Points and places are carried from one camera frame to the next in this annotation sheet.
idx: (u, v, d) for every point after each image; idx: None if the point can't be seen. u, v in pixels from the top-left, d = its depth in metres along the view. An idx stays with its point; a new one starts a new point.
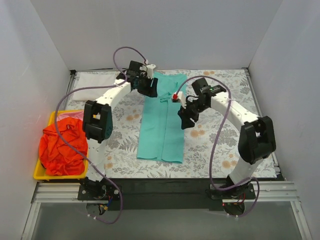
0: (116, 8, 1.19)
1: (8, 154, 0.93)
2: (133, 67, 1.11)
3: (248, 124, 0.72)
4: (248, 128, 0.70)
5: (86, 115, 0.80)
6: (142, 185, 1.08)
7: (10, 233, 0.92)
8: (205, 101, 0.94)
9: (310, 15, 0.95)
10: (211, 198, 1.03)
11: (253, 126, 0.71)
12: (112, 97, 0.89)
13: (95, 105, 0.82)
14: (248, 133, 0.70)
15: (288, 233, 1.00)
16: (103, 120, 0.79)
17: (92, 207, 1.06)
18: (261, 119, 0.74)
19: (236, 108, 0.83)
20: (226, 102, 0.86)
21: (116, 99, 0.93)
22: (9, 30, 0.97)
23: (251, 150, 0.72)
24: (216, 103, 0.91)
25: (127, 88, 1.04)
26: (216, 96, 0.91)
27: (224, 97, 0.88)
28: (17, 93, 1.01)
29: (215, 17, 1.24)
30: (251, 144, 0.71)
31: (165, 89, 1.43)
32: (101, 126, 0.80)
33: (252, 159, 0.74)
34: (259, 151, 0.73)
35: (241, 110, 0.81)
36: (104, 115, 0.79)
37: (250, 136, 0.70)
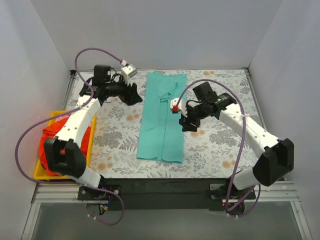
0: (116, 8, 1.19)
1: (8, 155, 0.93)
2: (99, 76, 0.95)
3: (269, 152, 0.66)
4: (269, 156, 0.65)
5: (49, 156, 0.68)
6: (142, 186, 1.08)
7: (10, 234, 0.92)
8: (213, 112, 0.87)
9: (310, 16, 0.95)
10: (211, 198, 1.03)
11: (273, 153, 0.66)
12: (76, 126, 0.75)
13: (58, 142, 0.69)
14: (268, 161, 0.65)
15: (288, 233, 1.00)
16: (70, 160, 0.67)
17: (92, 207, 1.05)
18: (281, 142, 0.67)
19: (252, 127, 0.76)
20: (240, 119, 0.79)
21: (83, 125, 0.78)
22: (9, 30, 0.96)
23: (269, 175, 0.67)
24: (226, 118, 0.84)
25: (95, 106, 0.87)
26: (226, 109, 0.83)
27: (235, 112, 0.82)
28: (17, 93, 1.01)
29: (216, 17, 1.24)
30: (270, 170, 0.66)
31: (165, 89, 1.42)
32: (69, 165, 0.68)
33: (269, 183, 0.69)
34: (277, 175, 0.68)
35: (258, 130, 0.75)
36: (69, 154, 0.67)
37: (269, 164, 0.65)
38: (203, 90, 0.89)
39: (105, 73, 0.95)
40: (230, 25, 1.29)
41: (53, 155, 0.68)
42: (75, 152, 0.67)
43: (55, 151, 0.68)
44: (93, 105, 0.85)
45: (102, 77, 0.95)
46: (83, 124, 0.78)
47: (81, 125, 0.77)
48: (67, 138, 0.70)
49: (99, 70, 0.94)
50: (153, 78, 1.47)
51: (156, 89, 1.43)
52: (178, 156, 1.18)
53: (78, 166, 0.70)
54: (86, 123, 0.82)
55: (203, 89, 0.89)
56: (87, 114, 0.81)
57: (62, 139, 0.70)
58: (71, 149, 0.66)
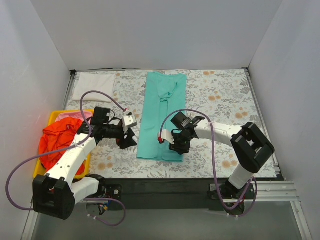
0: (116, 8, 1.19)
1: (8, 155, 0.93)
2: (99, 117, 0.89)
3: (237, 136, 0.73)
4: (238, 139, 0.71)
5: (37, 194, 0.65)
6: (142, 185, 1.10)
7: (10, 233, 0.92)
8: (191, 134, 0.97)
9: (310, 16, 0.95)
10: (212, 199, 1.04)
11: (242, 136, 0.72)
12: (69, 164, 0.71)
13: (48, 180, 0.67)
14: (239, 143, 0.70)
15: (288, 233, 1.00)
16: (58, 200, 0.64)
17: (92, 207, 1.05)
18: (246, 127, 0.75)
19: (219, 127, 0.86)
20: (208, 127, 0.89)
21: (77, 163, 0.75)
22: (9, 30, 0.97)
23: (251, 157, 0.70)
24: (200, 132, 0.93)
25: (92, 143, 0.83)
26: (197, 125, 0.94)
27: (205, 123, 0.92)
28: (17, 93, 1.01)
29: (216, 17, 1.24)
30: (248, 152, 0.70)
31: (165, 89, 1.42)
32: (56, 205, 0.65)
33: (257, 167, 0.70)
34: (260, 157, 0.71)
35: (224, 127, 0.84)
36: (58, 194, 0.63)
37: (243, 146, 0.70)
38: (179, 119, 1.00)
39: (104, 114, 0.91)
40: (230, 25, 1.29)
41: (41, 193, 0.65)
42: (64, 191, 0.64)
43: (44, 189, 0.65)
44: (90, 144, 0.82)
45: (101, 117, 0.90)
46: (77, 162, 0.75)
47: (75, 163, 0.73)
48: (58, 177, 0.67)
49: (99, 111, 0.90)
50: (153, 78, 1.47)
51: (156, 89, 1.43)
52: (178, 156, 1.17)
53: (65, 208, 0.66)
54: (80, 161, 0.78)
55: (178, 118, 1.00)
56: (82, 153, 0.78)
57: (53, 178, 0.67)
58: (60, 188, 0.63)
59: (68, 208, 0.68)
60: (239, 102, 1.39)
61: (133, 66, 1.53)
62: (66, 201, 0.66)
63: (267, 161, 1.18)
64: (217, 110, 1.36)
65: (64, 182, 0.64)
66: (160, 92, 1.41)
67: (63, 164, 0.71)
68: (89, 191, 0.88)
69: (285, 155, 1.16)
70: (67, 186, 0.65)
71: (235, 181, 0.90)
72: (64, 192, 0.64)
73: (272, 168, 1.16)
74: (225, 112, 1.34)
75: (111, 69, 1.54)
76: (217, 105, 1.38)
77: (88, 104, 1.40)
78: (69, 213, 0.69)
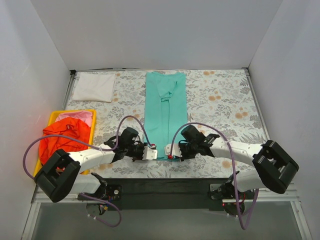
0: (116, 8, 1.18)
1: (8, 155, 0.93)
2: (125, 138, 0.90)
3: (259, 157, 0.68)
4: (260, 160, 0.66)
5: (49, 163, 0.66)
6: (142, 185, 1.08)
7: (10, 233, 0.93)
8: (207, 152, 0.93)
9: (310, 16, 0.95)
10: (211, 198, 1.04)
11: (264, 157, 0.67)
12: (87, 156, 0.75)
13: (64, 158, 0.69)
14: (262, 164, 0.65)
15: (288, 233, 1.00)
16: (62, 178, 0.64)
17: (92, 207, 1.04)
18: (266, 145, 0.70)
19: (237, 146, 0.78)
20: (225, 145, 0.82)
21: (92, 160, 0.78)
22: (9, 30, 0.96)
23: (276, 179, 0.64)
24: (217, 151, 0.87)
25: (109, 157, 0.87)
26: (213, 144, 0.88)
27: (221, 142, 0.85)
28: (17, 93, 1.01)
29: (216, 17, 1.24)
30: (272, 172, 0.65)
31: (165, 89, 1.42)
32: (56, 183, 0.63)
33: (283, 188, 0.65)
34: (285, 177, 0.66)
35: (243, 145, 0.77)
36: (66, 172, 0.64)
37: (266, 167, 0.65)
38: (191, 133, 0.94)
39: (130, 138, 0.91)
40: (230, 25, 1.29)
41: (52, 165, 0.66)
42: (73, 174, 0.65)
43: (57, 162, 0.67)
44: (110, 155, 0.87)
45: (126, 140, 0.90)
46: (93, 159, 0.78)
47: (92, 159, 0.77)
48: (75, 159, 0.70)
49: (126, 134, 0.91)
50: (152, 78, 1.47)
51: (156, 89, 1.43)
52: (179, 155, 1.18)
53: (61, 191, 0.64)
54: (94, 163, 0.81)
55: (190, 133, 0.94)
56: (101, 157, 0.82)
57: (71, 157, 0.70)
58: (73, 168, 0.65)
59: (61, 194, 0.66)
60: (239, 102, 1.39)
61: (133, 66, 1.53)
62: (67, 184, 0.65)
63: None
64: (217, 110, 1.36)
65: (78, 164, 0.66)
66: (160, 92, 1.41)
67: (83, 153, 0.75)
68: (87, 190, 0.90)
69: None
70: (77, 171, 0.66)
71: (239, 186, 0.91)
72: (72, 173, 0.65)
73: None
74: (225, 112, 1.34)
75: (111, 69, 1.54)
76: (217, 105, 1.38)
77: (89, 104, 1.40)
78: (59, 199, 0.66)
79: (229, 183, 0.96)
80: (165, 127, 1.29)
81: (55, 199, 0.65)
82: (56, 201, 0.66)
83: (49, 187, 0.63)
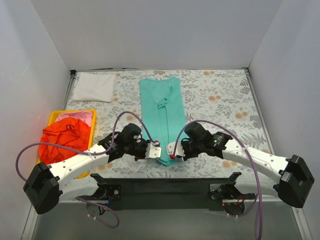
0: (116, 8, 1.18)
1: (8, 155, 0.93)
2: (125, 136, 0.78)
3: (285, 175, 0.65)
4: (286, 178, 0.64)
5: (31, 179, 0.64)
6: (142, 185, 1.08)
7: (10, 234, 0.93)
8: (215, 154, 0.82)
9: (310, 16, 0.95)
10: (211, 198, 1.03)
11: (291, 175, 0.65)
12: (71, 168, 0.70)
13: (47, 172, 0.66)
14: (289, 182, 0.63)
15: (288, 233, 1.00)
16: (43, 195, 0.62)
17: (92, 207, 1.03)
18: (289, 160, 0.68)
19: (257, 156, 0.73)
20: (243, 152, 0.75)
21: (80, 170, 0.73)
22: (9, 29, 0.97)
23: (298, 197, 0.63)
24: (229, 156, 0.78)
25: (102, 160, 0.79)
26: (226, 148, 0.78)
27: (237, 147, 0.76)
28: (17, 93, 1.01)
29: (216, 16, 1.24)
30: (297, 191, 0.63)
31: (161, 95, 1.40)
32: (38, 199, 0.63)
33: (302, 204, 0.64)
34: (306, 193, 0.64)
35: (264, 156, 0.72)
36: (45, 189, 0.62)
37: (293, 186, 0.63)
38: (198, 133, 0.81)
39: (131, 135, 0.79)
40: (230, 25, 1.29)
41: (34, 180, 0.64)
42: (52, 191, 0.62)
43: (39, 178, 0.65)
44: (104, 158, 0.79)
45: (127, 139, 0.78)
46: (81, 168, 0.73)
47: (78, 169, 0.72)
48: (55, 175, 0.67)
49: (127, 130, 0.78)
50: (147, 84, 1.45)
51: (151, 97, 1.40)
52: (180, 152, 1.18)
53: (44, 206, 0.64)
54: (84, 170, 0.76)
55: (196, 132, 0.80)
56: (90, 164, 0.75)
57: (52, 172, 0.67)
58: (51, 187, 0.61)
59: (47, 207, 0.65)
60: (239, 102, 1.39)
61: (133, 66, 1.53)
62: (49, 200, 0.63)
63: None
64: (217, 110, 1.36)
65: (55, 183, 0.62)
66: (156, 98, 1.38)
67: (67, 164, 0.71)
68: (85, 193, 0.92)
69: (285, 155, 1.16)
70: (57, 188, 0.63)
71: (240, 187, 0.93)
72: (51, 191, 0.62)
73: None
74: (225, 112, 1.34)
75: (111, 69, 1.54)
76: (217, 105, 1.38)
77: (88, 104, 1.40)
78: (47, 210, 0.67)
79: (231, 185, 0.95)
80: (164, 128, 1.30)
81: (41, 212, 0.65)
82: (43, 212, 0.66)
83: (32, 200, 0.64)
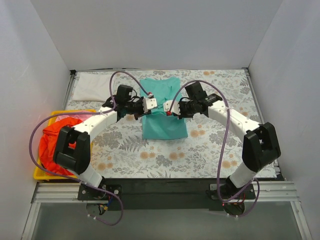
0: (116, 8, 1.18)
1: (8, 155, 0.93)
2: (122, 94, 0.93)
3: (250, 133, 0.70)
4: (251, 136, 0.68)
5: (60, 143, 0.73)
6: (142, 185, 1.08)
7: (10, 234, 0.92)
8: (202, 110, 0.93)
9: (310, 15, 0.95)
10: (211, 198, 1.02)
11: (256, 135, 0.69)
12: (92, 124, 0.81)
13: (72, 133, 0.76)
14: (251, 140, 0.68)
15: (288, 234, 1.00)
16: (78, 150, 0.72)
17: (92, 207, 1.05)
18: (262, 126, 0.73)
19: (235, 116, 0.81)
20: (224, 112, 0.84)
21: (99, 126, 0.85)
22: (9, 30, 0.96)
23: (256, 157, 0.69)
24: (214, 113, 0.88)
25: (113, 117, 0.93)
26: (212, 105, 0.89)
27: (221, 106, 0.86)
28: (17, 93, 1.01)
29: (216, 16, 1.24)
30: (256, 151, 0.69)
31: (161, 95, 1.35)
32: (75, 157, 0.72)
33: (258, 166, 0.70)
34: (265, 159, 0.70)
35: (241, 118, 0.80)
36: (79, 144, 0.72)
37: (253, 144, 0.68)
38: (194, 89, 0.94)
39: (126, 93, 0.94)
40: (230, 25, 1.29)
41: (64, 142, 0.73)
42: (85, 144, 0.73)
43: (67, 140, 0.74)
44: (114, 116, 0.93)
45: (124, 97, 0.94)
46: (99, 125, 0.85)
47: (97, 125, 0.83)
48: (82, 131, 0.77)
49: (122, 90, 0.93)
50: (147, 84, 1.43)
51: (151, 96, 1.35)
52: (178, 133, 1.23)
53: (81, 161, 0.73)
54: (100, 128, 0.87)
55: (194, 89, 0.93)
56: (104, 121, 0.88)
57: (78, 130, 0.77)
58: (82, 139, 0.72)
59: (83, 165, 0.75)
60: (239, 102, 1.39)
61: (133, 66, 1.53)
62: (84, 154, 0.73)
63: None
64: None
65: (85, 135, 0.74)
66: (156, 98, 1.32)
67: (88, 123, 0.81)
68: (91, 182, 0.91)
69: (285, 155, 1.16)
70: (87, 140, 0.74)
71: (235, 179, 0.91)
72: (84, 144, 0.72)
73: (272, 168, 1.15)
74: None
75: (111, 69, 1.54)
76: None
77: (88, 104, 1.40)
78: (84, 170, 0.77)
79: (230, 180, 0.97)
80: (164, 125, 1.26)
81: (80, 170, 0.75)
82: (81, 171, 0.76)
83: (70, 161, 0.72)
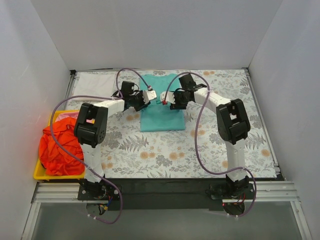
0: (116, 8, 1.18)
1: (8, 155, 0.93)
2: (125, 87, 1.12)
3: (222, 106, 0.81)
4: (221, 108, 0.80)
5: (81, 117, 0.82)
6: (142, 185, 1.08)
7: (10, 234, 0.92)
8: (191, 97, 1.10)
9: (311, 16, 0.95)
10: (211, 198, 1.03)
11: (226, 108, 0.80)
12: (108, 104, 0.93)
13: (91, 109, 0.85)
14: (221, 110, 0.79)
15: (288, 234, 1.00)
16: (98, 122, 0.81)
17: (92, 207, 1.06)
18: (233, 102, 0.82)
19: (214, 96, 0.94)
20: (205, 94, 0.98)
21: (112, 108, 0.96)
22: (9, 29, 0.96)
23: (226, 127, 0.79)
24: (198, 97, 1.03)
25: (121, 106, 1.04)
26: (197, 91, 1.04)
27: (204, 90, 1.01)
28: (17, 93, 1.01)
29: (216, 16, 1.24)
30: (225, 121, 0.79)
31: (160, 91, 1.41)
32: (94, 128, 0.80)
33: (229, 136, 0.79)
34: (235, 129, 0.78)
35: (217, 97, 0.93)
36: (99, 117, 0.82)
37: (223, 114, 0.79)
38: (185, 80, 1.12)
39: (130, 87, 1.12)
40: (231, 25, 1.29)
41: (84, 116, 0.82)
42: (104, 116, 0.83)
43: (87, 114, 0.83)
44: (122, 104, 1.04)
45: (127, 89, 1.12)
46: (112, 107, 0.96)
47: (112, 106, 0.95)
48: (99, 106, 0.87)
49: (126, 84, 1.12)
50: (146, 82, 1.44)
51: None
52: (177, 127, 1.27)
53: (99, 133, 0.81)
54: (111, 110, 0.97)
55: (185, 78, 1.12)
56: (116, 105, 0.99)
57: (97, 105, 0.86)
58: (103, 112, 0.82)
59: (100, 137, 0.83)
60: None
61: (133, 66, 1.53)
62: (102, 126, 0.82)
63: (267, 162, 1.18)
64: None
65: (105, 109, 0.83)
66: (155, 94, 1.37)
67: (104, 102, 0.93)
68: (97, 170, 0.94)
69: (285, 155, 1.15)
70: (105, 114, 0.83)
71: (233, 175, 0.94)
72: (103, 117, 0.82)
73: (272, 168, 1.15)
74: None
75: (111, 69, 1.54)
76: None
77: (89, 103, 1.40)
78: (100, 143, 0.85)
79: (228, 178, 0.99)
80: (162, 119, 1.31)
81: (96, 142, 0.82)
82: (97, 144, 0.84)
83: (89, 132, 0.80)
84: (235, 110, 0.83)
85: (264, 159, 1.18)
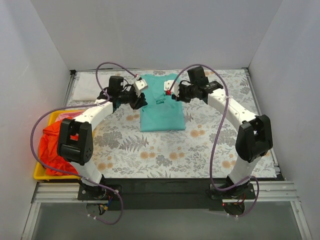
0: (116, 8, 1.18)
1: (8, 155, 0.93)
2: (113, 87, 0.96)
3: (245, 124, 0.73)
4: (245, 127, 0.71)
5: (63, 136, 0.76)
6: (142, 185, 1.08)
7: (10, 233, 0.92)
8: (202, 97, 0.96)
9: (310, 16, 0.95)
10: (211, 198, 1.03)
11: (250, 126, 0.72)
12: (92, 115, 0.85)
13: (73, 124, 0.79)
14: (245, 130, 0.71)
15: (288, 234, 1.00)
16: (82, 140, 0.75)
17: (92, 207, 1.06)
18: (258, 117, 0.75)
19: (233, 106, 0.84)
20: (224, 101, 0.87)
21: (97, 117, 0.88)
22: (9, 30, 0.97)
23: (249, 148, 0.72)
24: (213, 101, 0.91)
25: (109, 108, 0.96)
26: (213, 93, 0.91)
27: (220, 94, 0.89)
28: (17, 93, 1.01)
29: (216, 16, 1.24)
30: (249, 141, 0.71)
31: (159, 91, 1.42)
32: (79, 147, 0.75)
33: (249, 156, 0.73)
34: (257, 150, 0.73)
35: (238, 108, 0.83)
36: (82, 134, 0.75)
37: (248, 134, 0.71)
38: (196, 75, 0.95)
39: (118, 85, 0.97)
40: (230, 25, 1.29)
41: (65, 135, 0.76)
42: (87, 133, 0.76)
43: (68, 132, 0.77)
44: (109, 107, 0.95)
45: (115, 88, 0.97)
46: (98, 116, 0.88)
47: (96, 116, 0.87)
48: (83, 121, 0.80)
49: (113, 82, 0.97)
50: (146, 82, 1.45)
51: (151, 93, 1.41)
52: (177, 127, 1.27)
53: (85, 150, 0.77)
54: (98, 119, 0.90)
55: (197, 72, 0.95)
56: (102, 111, 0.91)
57: (78, 121, 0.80)
58: (86, 130, 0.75)
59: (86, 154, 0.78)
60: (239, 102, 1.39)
61: (133, 66, 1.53)
62: (87, 143, 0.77)
63: (267, 162, 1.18)
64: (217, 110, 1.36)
65: (88, 125, 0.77)
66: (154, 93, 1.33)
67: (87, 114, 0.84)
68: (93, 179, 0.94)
69: (285, 155, 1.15)
70: (89, 130, 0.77)
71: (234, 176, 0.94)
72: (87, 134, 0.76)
73: (273, 168, 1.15)
74: None
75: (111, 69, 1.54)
76: None
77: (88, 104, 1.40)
78: (87, 160, 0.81)
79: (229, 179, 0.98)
80: (162, 118, 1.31)
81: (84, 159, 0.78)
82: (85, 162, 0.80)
83: (74, 150, 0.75)
84: (258, 126, 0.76)
85: (264, 159, 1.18)
